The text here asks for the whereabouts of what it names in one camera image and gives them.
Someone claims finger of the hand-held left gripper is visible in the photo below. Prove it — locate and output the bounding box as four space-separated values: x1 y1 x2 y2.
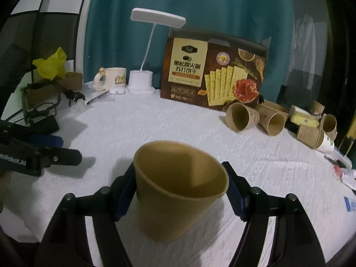
17 133 64 148
41 147 82 171

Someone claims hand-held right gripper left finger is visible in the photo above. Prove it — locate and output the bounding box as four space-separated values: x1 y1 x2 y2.
35 163 137 267

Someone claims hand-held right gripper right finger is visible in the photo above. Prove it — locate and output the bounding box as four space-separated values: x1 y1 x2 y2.
221 161 326 267

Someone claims plain brown paper cup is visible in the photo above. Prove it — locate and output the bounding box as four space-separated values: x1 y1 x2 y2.
133 141 230 242

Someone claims printed brown paper cup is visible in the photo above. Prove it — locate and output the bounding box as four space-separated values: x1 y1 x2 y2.
295 124 324 148
255 104 290 136
225 102 260 132
318 114 338 141
310 100 326 116

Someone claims white paper cup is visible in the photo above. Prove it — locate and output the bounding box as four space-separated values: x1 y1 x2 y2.
317 131 335 153

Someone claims black pouch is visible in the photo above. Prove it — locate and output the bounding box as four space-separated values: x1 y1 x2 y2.
28 116 60 134

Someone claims black clip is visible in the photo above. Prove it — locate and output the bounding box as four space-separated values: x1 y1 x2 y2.
65 89 85 107

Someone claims white textured tablecloth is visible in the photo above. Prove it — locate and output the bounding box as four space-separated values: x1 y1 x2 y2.
0 82 356 267

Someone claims black pen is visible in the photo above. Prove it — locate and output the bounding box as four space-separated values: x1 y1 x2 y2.
87 91 109 105

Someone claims brown cardboard box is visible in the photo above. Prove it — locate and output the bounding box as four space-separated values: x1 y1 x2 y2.
22 72 84 109

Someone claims yellow plastic bag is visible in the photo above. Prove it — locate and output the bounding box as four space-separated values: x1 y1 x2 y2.
32 47 68 80

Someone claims cream cartoon mug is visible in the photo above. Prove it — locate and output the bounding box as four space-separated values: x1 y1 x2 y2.
94 67 127 92

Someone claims yellow packet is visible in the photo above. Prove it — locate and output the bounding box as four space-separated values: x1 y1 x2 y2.
289 105 320 128

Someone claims white desk lamp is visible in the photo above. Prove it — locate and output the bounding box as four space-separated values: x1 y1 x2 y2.
127 8 186 95

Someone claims blue packet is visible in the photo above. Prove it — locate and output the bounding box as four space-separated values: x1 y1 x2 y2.
344 196 356 212

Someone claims brown cracker box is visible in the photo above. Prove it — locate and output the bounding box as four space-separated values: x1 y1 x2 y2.
160 28 271 113

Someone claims teal curtain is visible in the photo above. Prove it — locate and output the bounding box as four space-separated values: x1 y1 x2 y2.
83 0 296 102

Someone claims black cable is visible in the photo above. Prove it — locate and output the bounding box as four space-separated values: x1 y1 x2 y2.
22 82 62 125

